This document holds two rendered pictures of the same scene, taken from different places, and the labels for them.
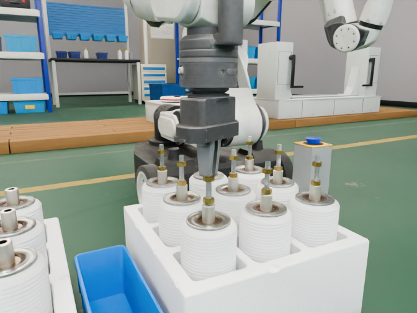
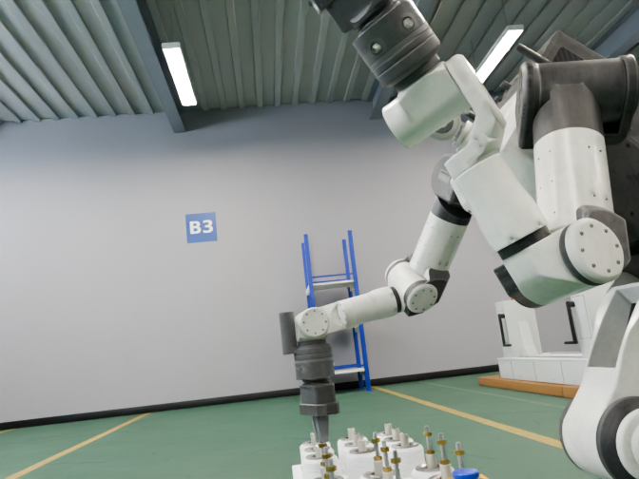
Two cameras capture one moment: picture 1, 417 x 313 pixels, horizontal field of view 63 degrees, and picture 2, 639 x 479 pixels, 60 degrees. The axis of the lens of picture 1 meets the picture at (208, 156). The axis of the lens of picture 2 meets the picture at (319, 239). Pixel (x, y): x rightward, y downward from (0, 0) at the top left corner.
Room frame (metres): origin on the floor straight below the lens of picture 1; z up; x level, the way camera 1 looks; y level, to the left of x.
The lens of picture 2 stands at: (1.06, -1.18, 0.53)
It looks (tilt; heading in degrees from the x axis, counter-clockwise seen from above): 11 degrees up; 112
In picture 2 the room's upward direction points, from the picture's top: 6 degrees counter-clockwise
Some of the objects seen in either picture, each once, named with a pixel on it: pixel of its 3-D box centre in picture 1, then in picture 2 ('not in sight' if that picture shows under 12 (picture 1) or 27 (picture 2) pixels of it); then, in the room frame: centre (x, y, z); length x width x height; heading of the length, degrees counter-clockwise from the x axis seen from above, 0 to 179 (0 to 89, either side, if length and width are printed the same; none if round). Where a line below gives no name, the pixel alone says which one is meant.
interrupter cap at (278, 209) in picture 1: (265, 208); not in sight; (0.58, -0.11, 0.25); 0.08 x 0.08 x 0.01
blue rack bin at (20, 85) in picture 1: (27, 85); not in sight; (4.82, 2.53, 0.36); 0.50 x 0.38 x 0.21; 28
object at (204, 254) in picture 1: (208, 269); not in sight; (0.53, 0.00, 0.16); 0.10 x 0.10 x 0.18
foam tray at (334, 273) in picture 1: (231, 258); not in sight; (0.69, -0.05, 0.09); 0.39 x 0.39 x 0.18; 27
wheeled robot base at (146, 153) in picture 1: (190, 146); not in sight; (1.43, 0.08, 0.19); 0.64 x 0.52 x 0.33; 28
